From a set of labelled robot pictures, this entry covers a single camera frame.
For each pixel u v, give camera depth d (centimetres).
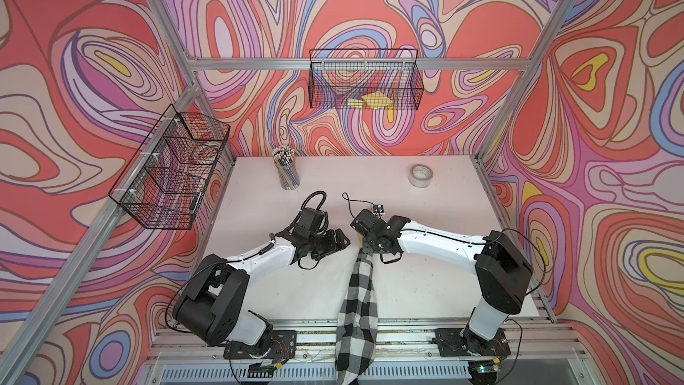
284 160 96
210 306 43
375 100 91
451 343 72
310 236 70
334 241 78
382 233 62
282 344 73
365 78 96
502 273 45
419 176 113
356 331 71
